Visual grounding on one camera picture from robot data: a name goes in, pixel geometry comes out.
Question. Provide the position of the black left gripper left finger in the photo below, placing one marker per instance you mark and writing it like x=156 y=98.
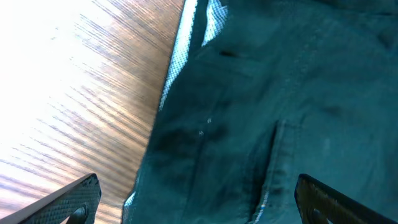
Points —
x=76 y=202

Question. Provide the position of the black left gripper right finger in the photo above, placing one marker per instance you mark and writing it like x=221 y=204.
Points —
x=318 y=203

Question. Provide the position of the black shorts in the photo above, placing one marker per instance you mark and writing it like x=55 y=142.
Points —
x=286 y=87

